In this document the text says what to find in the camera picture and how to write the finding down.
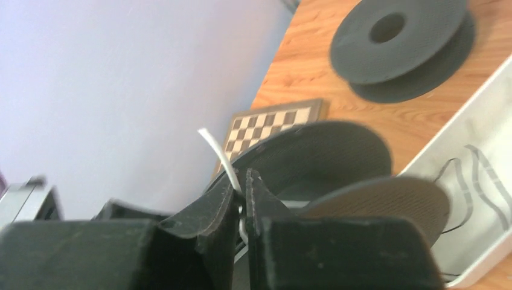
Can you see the white oblong tray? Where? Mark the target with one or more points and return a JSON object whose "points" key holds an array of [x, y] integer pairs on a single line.
{"points": [[470, 157]]}

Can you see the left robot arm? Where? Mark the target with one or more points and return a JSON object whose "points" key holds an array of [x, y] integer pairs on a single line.
{"points": [[35, 201]]}

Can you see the wooden chessboard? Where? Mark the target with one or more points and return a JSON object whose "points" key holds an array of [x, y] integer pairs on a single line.
{"points": [[248, 128]]}

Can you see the black spool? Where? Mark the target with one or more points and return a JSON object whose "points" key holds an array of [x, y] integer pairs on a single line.
{"points": [[394, 51], [339, 168]]}

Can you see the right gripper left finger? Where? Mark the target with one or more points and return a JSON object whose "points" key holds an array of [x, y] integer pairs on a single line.
{"points": [[193, 249]]}

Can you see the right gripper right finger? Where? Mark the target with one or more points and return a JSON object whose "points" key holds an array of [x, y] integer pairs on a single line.
{"points": [[375, 234]]}

